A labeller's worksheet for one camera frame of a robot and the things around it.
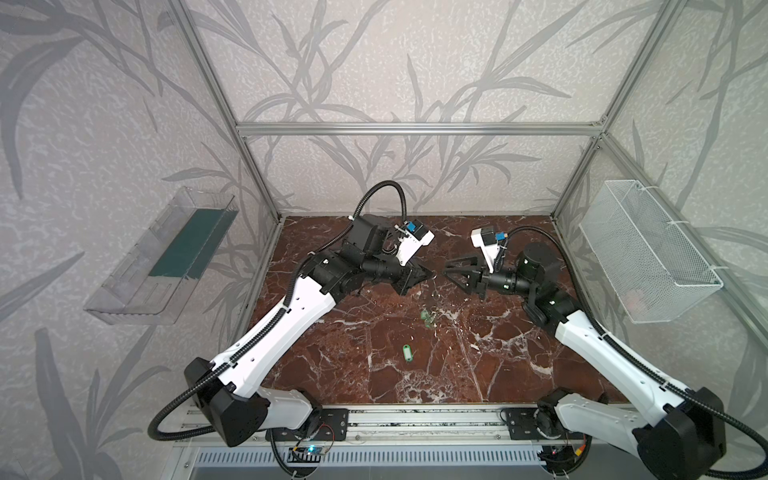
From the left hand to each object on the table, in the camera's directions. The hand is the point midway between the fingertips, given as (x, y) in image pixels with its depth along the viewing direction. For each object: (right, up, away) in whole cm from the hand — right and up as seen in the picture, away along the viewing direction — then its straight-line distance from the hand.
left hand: (434, 268), depth 65 cm
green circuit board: (-30, -46, +6) cm, 56 cm away
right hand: (+3, +1, +2) cm, 4 cm away
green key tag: (-6, -27, +21) cm, 35 cm away
